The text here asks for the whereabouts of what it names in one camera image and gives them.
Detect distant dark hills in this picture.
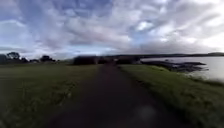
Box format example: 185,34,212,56
109,51,224,59

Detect dark bushes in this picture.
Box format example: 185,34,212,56
72,55,142,66

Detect dark rocky shore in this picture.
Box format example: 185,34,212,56
140,59,209,74

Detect grey water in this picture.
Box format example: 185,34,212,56
141,55,224,84

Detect dark asphalt path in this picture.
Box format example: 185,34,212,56
43,63,198,128

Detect wide grass field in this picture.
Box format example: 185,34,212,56
0,61,101,128

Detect dark group of trees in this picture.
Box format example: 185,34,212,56
0,51,57,65

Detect grass strip beside water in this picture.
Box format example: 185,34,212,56
118,63,224,128

